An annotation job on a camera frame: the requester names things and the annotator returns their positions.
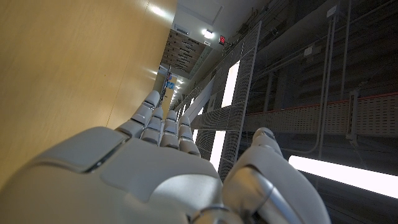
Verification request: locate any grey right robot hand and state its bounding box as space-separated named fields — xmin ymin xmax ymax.
xmin=0 ymin=90 xmax=332 ymax=224

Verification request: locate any brown slatted ceiling panel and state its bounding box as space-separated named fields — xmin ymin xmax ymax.
xmin=160 ymin=29 xmax=208 ymax=79

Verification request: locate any long ceiling light tube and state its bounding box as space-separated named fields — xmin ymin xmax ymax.
xmin=288 ymin=154 xmax=398 ymax=200

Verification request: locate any white wire mesh panel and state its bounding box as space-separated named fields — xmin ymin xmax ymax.
xmin=172 ymin=21 xmax=262 ymax=183

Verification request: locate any perforated grey cable tray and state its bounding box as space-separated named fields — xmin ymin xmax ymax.
xmin=244 ymin=92 xmax=398 ymax=139

